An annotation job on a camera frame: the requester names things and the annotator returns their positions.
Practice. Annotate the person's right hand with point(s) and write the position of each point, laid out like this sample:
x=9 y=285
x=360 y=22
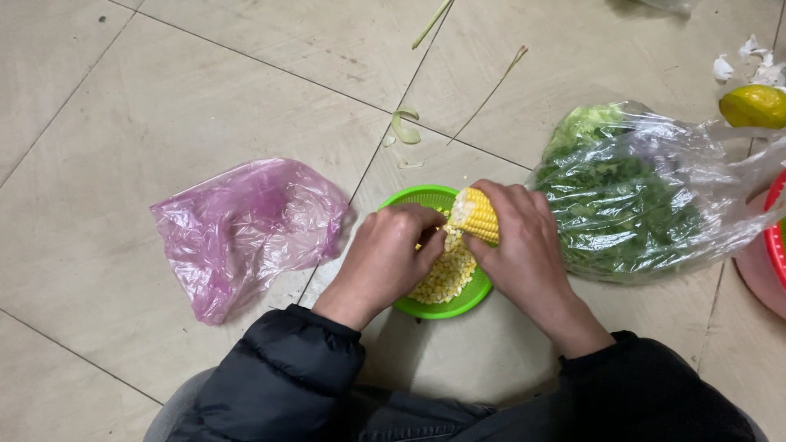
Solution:
x=528 y=251

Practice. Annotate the person's left hand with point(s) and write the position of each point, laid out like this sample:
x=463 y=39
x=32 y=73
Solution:
x=381 y=261

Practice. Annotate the yellow corn cob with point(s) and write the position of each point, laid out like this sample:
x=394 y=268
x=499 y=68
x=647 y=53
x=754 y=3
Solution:
x=476 y=213

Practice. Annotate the pile of loose corn kernels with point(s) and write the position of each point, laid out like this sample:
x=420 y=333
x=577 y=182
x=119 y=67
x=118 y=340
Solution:
x=447 y=273

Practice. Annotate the green plastic basket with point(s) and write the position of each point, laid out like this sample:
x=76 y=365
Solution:
x=451 y=304

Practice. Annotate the small pale husk scrap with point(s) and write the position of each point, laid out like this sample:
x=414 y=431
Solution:
x=410 y=164

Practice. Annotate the clear bag of green vegetables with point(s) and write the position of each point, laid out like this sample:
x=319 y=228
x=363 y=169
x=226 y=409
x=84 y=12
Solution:
x=632 y=202

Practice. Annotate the curled green husk piece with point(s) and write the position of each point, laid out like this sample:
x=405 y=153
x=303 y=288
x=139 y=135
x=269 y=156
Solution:
x=405 y=127

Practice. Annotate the pink plastic bag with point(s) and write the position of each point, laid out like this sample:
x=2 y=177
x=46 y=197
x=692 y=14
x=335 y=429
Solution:
x=245 y=230

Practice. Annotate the person's grey trousers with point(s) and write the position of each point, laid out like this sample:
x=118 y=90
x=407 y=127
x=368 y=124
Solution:
x=393 y=417

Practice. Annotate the thin dry stalk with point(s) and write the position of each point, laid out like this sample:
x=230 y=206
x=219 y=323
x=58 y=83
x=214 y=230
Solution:
x=488 y=94

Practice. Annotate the pink plastic basin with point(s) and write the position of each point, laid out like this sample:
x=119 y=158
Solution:
x=758 y=276

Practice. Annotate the pale green stalk strip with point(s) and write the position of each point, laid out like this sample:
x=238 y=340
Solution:
x=432 y=23

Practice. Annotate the red plastic basket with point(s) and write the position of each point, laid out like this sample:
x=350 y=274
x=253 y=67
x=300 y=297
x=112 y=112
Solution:
x=777 y=236

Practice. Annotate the yellow green citrus fruit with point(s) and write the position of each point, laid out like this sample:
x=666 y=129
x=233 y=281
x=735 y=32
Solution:
x=754 y=105

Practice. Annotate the white garlic peel scraps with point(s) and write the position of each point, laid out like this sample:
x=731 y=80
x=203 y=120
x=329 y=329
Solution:
x=752 y=64

